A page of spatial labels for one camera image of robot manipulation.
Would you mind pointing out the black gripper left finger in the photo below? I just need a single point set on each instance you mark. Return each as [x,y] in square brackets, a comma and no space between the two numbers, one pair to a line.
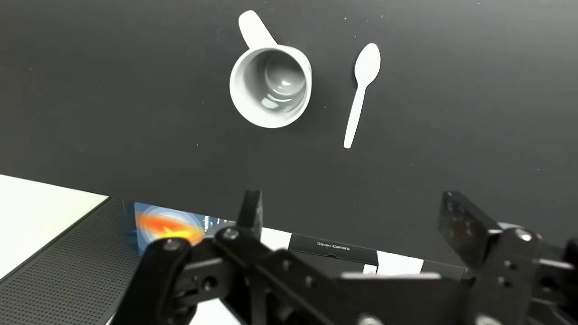
[249,213]

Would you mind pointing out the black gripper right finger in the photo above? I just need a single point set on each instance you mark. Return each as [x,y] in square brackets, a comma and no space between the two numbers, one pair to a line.
[466,227]

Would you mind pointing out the white plastic spoon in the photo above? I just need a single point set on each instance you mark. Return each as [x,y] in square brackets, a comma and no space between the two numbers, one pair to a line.
[367,63]

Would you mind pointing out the white ceramic mug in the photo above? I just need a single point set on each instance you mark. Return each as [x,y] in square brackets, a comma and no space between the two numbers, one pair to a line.
[246,90]

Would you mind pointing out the white paper sheet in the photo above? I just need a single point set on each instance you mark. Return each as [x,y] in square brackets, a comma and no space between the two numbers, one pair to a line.
[397,263]

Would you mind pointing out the orange and blue printed card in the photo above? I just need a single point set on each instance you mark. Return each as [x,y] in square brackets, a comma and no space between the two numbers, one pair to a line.
[162,224]

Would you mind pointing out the black perforated mat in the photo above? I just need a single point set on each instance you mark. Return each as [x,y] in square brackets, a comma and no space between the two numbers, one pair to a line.
[65,281]

